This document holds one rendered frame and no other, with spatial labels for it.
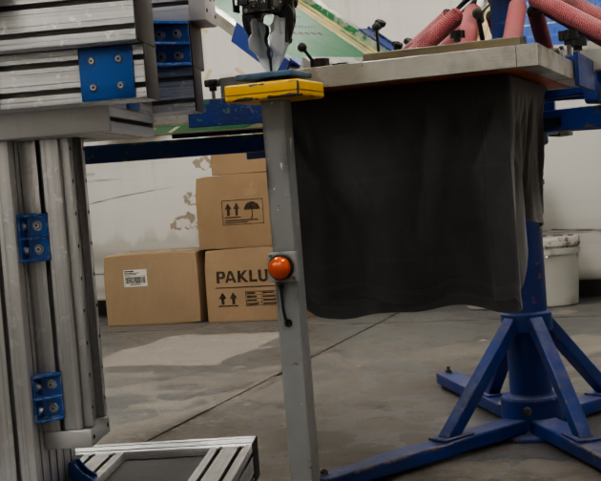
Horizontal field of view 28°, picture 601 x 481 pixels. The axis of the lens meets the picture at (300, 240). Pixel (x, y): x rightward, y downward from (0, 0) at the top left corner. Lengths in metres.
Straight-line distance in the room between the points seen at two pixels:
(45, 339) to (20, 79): 0.50
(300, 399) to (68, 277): 0.51
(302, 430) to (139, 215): 5.68
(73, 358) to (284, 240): 0.50
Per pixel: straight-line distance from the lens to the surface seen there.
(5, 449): 2.26
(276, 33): 1.98
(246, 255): 6.82
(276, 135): 1.98
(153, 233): 7.60
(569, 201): 6.83
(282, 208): 1.98
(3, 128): 2.14
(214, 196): 6.90
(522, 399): 3.53
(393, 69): 2.12
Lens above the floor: 0.79
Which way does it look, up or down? 3 degrees down
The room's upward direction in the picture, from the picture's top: 4 degrees counter-clockwise
